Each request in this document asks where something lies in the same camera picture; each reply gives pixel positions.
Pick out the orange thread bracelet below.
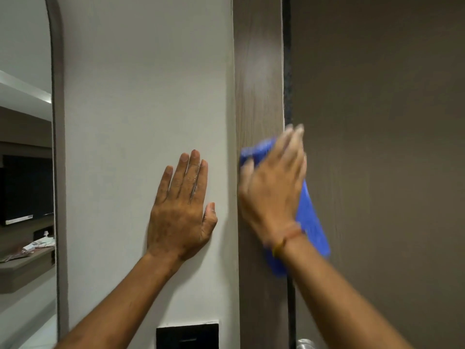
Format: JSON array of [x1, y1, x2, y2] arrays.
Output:
[[263, 222, 308, 259]]

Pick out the black switch panel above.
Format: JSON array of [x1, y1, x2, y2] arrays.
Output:
[[156, 322, 220, 349]]

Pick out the person's left hand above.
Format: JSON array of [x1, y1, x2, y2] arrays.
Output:
[[146, 149, 218, 264]]

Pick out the brown wooden door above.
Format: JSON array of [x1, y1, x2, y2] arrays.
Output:
[[290, 0, 465, 349]]

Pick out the black television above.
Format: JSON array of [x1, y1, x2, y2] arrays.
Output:
[[0, 154, 55, 226]]

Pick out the blue cleaning cloth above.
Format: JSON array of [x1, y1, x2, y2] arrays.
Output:
[[239, 138, 331, 277]]

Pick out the arched grey framed mirror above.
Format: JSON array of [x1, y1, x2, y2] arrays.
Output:
[[0, 0, 70, 349]]

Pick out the person's right hand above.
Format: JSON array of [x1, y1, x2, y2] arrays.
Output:
[[237, 123, 308, 248]]

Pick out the papers on shelf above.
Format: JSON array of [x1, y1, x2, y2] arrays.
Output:
[[0, 237, 56, 264]]

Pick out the brown wooden door frame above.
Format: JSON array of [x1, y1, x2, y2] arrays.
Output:
[[232, 0, 291, 349]]

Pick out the person's left forearm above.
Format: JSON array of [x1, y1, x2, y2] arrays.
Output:
[[54, 250, 184, 349]]

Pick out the person's right forearm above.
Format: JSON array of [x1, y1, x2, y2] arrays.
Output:
[[279, 234, 415, 349]]

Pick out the brown floating wall shelf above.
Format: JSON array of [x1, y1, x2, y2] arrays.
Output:
[[0, 245, 57, 295]]

